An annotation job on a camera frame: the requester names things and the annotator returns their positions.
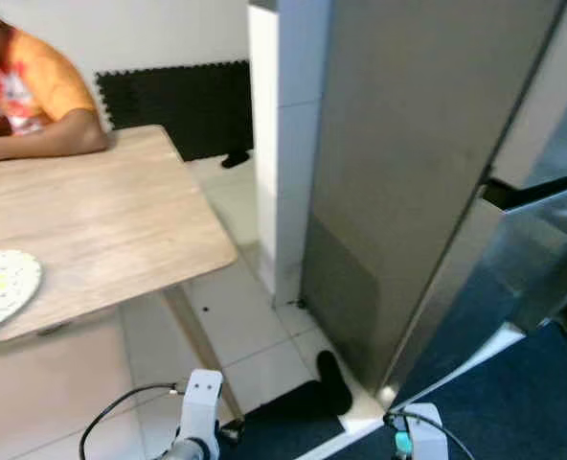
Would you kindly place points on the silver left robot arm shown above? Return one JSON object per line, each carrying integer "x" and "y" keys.
{"x": 183, "y": 452}

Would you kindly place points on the silver two door fridge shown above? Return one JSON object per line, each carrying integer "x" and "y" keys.
{"x": 398, "y": 144}

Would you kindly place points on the black floor mat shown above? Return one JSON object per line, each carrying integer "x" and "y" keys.
{"x": 333, "y": 383}

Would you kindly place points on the light wooden table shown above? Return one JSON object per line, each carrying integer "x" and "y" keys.
{"x": 102, "y": 220}

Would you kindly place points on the dark blue floor mat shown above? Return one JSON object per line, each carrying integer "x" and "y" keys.
{"x": 513, "y": 402}

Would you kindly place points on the floral lemon print plate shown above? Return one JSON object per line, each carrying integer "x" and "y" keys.
{"x": 6, "y": 287}

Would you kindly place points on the black foam mat panel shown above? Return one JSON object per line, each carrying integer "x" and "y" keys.
{"x": 178, "y": 110}

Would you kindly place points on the man in orange shirt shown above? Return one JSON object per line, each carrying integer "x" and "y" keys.
{"x": 54, "y": 86}

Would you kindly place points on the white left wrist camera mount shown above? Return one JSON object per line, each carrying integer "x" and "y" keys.
{"x": 202, "y": 402}

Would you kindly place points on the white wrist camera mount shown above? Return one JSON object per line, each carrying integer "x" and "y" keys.
{"x": 202, "y": 402}
{"x": 425, "y": 431}

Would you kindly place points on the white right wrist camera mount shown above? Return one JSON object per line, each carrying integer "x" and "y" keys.
{"x": 425, "y": 431}

